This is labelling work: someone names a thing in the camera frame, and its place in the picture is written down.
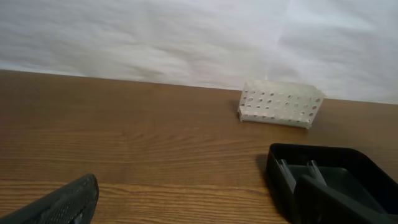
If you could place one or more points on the clear test tube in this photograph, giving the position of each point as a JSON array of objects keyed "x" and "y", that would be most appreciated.
[
  {"x": 316, "y": 171},
  {"x": 286, "y": 174}
]

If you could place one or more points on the white test tube rack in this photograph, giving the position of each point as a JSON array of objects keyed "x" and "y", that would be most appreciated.
[{"x": 280, "y": 105}]

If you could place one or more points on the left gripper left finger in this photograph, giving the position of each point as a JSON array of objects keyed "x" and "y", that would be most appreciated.
[{"x": 56, "y": 205}]

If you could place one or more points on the black tray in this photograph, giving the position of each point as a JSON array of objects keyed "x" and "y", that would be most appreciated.
[{"x": 367, "y": 168}]

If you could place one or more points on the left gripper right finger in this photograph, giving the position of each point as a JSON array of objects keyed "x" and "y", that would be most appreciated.
[{"x": 326, "y": 205}]

